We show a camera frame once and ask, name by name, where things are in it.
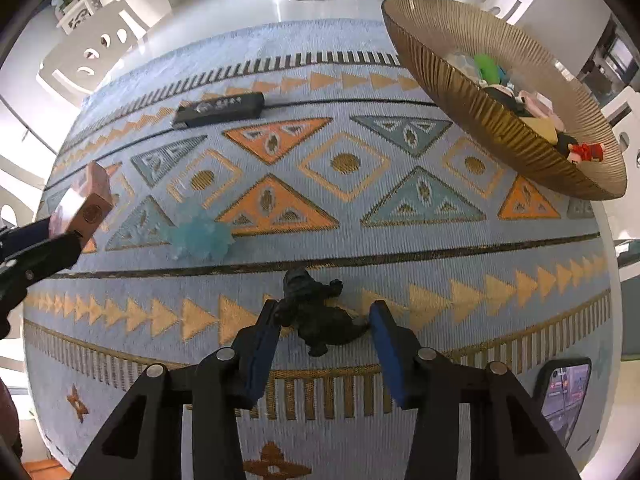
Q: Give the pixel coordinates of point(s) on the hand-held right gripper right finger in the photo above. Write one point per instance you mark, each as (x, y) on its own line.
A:
(387, 355)

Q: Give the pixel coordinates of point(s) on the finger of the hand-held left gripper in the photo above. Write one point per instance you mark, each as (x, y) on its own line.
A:
(50, 255)
(35, 230)

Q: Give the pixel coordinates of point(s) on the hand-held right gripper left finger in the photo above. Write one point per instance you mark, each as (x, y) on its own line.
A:
(262, 355)

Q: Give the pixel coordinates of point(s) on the pink wooden block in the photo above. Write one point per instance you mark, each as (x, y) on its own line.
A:
(82, 205)

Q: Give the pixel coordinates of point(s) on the black toy dinosaur figure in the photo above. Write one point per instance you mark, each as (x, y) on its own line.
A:
(320, 320)

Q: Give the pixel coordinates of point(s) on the amber ribbed glass bowl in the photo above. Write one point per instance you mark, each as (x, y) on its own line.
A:
(500, 130)

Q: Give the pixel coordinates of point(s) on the green translucent toy figure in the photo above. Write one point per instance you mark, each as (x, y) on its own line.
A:
(487, 67)

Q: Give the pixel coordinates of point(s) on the light blue translucent toy figure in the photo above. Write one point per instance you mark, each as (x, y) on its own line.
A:
(200, 235)

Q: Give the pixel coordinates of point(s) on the blue patterned table mat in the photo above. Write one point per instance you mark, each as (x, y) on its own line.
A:
(325, 200)

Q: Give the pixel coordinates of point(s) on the black smartphone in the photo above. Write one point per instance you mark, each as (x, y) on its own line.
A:
(562, 400)

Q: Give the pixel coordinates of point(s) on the black rectangular case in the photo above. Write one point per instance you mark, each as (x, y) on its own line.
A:
(217, 110)

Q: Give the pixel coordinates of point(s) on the yellow block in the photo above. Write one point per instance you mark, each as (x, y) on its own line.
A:
(542, 130)

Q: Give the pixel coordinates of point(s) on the black and white toy figure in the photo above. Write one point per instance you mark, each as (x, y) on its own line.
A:
(502, 96)

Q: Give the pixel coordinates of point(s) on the red toy figure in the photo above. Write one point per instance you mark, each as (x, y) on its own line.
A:
(587, 152)

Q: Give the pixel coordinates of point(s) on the pink toy figure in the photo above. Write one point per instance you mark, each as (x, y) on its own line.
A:
(542, 107)

